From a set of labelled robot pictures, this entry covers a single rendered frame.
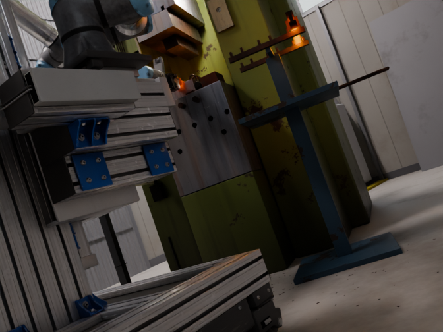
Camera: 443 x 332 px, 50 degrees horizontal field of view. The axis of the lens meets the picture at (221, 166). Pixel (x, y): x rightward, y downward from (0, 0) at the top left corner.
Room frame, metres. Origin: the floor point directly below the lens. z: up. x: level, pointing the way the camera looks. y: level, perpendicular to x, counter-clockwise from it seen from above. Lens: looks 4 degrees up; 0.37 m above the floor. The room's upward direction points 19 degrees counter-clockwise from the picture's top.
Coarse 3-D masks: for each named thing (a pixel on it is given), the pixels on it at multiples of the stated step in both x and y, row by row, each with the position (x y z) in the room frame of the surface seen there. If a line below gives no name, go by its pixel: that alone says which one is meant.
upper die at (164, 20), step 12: (168, 12) 2.27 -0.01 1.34; (156, 24) 2.30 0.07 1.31; (168, 24) 2.28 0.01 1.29; (180, 24) 2.38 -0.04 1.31; (144, 36) 2.32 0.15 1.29; (156, 36) 2.33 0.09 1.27; (168, 36) 2.38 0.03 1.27; (180, 36) 2.44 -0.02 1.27; (192, 36) 2.52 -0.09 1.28; (156, 48) 2.49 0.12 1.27
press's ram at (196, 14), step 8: (152, 0) 2.29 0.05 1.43; (160, 0) 2.28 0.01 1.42; (168, 0) 2.26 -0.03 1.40; (176, 0) 2.28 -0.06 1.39; (184, 0) 2.42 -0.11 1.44; (192, 0) 2.58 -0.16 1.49; (160, 8) 2.28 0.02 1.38; (168, 8) 2.28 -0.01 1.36; (176, 8) 2.31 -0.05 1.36; (184, 8) 2.37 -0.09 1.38; (192, 8) 2.52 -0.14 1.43; (184, 16) 2.44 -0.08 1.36; (192, 16) 2.48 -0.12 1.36; (200, 16) 2.62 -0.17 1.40; (192, 24) 2.59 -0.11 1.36; (200, 24) 2.63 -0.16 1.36
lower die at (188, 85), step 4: (188, 80) 2.28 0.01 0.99; (192, 80) 2.27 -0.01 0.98; (184, 84) 2.29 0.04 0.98; (188, 84) 2.28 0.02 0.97; (192, 84) 2.27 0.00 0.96; (184, 88) 2.29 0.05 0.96; (188, 88) 2.28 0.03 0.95; (192, 88) 2.27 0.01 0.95; (196, 88) 2.29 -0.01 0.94; (176, 92) 2.30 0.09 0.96; (180, 92) 2.30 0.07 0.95; (184, 92) 2.29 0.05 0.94; (176, 96) 2.30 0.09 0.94; (180, 96) 2.30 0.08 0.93
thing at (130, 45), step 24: (120, 48) 2.52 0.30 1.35; (144, 48) 2.54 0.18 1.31; (168, 72) 2.75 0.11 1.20; (144, 192) 2.56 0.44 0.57; (168, 192) 2.52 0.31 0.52; (168, 216) 2.53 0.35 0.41; (168, 240) 2.55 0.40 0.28; (192, 240) 2.51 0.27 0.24; (168, 264) 2.57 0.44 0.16; (192, 264) 2.52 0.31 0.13
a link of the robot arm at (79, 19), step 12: (60, 0) 1.18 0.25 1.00; (72, 0) 1.18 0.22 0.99; (84, 0) 1.18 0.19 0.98; (96, 0) 1.18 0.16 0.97; (60, 12) 1.18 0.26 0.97; (72, 12) 1.18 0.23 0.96; (84, 12) 1.18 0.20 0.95; (96, 12) 1.19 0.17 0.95; (60, 24) 1.19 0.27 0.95; (72, 24) 1.18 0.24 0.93; (84, 24) 1.18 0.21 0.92; (96, 24) 1.20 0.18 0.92; (60, 36) 1.20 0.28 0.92
